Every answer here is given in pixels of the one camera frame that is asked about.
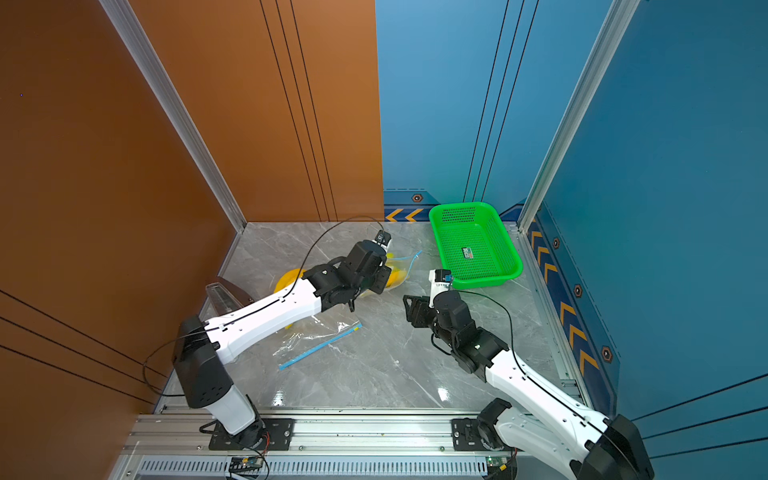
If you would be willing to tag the green circuit board left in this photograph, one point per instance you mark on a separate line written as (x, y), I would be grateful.
(246, 466)

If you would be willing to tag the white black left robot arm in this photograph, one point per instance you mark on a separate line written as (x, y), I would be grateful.
(203, 349)

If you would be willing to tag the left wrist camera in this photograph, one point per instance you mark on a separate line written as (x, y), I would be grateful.
(383, 238)

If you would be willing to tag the green circuit board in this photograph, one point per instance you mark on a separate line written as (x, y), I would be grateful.
(505, 466)
(246, 466)

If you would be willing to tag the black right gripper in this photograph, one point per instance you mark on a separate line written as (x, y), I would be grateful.
(419, 307)

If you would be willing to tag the aluminium corner post right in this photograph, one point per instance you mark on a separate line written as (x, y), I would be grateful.
(611, 33)

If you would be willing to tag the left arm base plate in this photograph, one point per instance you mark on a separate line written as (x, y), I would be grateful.
(268, 434)

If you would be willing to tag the empty clear zip bag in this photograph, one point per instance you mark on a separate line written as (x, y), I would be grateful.
(301, 339)

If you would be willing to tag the green circuit board right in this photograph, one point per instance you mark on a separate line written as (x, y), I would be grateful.
(505, 466)

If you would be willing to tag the clear zip bag with bananas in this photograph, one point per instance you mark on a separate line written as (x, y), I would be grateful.
(396, 270)

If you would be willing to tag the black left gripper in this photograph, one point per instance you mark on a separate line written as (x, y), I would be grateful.
(383, 275)

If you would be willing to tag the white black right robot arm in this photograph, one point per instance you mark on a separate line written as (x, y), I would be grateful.
(533, 415)

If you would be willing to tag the aluminium corner post left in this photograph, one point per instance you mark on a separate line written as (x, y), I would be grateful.
(139, 46)

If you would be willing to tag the green plastic perforated basket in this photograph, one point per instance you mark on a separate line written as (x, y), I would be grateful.
(476, 225)

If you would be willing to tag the aluminium corner post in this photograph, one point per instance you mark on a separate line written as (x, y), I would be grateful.
(139, 46)
(611, 33)

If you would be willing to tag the aluminium front rail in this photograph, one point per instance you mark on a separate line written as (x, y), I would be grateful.
(325, 444)

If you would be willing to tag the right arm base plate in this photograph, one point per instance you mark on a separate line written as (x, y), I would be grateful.
(466, 436)

